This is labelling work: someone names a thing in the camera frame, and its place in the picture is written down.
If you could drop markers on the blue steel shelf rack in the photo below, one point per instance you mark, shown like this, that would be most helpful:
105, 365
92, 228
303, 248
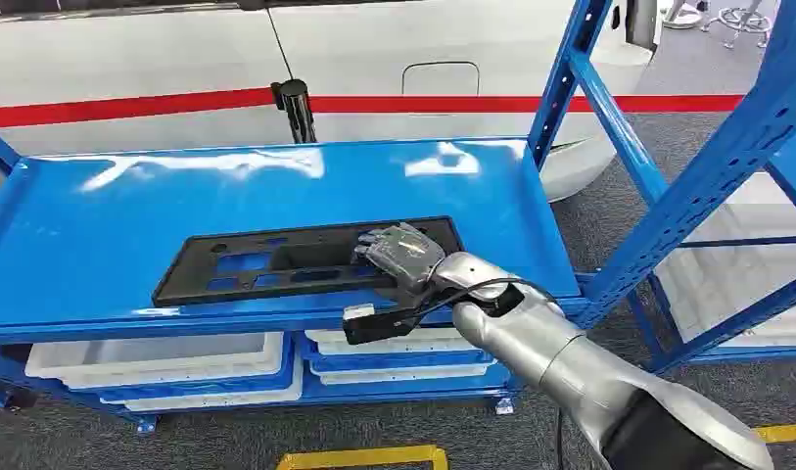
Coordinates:
242, 194

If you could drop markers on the black stanchion post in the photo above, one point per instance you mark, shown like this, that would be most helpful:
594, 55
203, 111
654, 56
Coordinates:
298, 110

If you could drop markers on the red barrier belt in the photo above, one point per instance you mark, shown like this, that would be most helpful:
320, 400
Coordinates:
144, 104

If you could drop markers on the steel chair base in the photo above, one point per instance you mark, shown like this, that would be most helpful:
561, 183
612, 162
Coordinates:
744, 21

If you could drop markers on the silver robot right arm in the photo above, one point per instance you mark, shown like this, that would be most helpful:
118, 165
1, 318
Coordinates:
566, 363

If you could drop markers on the black panel with cutouts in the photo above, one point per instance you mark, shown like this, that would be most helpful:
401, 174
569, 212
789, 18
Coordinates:
307, 254

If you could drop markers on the white textured crate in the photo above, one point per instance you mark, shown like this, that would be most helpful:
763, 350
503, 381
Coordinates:
728, 285

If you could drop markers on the white plastic tray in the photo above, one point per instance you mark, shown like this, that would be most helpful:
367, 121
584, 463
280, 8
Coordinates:
144, 357
242, 397
397, 373
384, 342

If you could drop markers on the white car body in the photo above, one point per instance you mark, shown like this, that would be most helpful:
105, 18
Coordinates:
177, 58

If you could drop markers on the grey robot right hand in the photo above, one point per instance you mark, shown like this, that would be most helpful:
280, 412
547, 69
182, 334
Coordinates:
397, 253

